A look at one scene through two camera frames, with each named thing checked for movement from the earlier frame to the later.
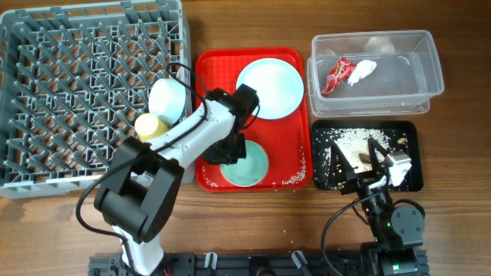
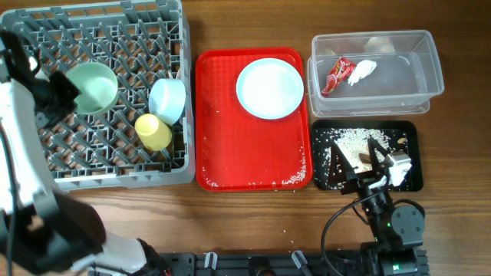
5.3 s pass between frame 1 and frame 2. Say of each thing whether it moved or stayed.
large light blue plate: stayed
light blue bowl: stayed
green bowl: moved
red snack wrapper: stayed
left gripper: moved
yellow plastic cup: stayed
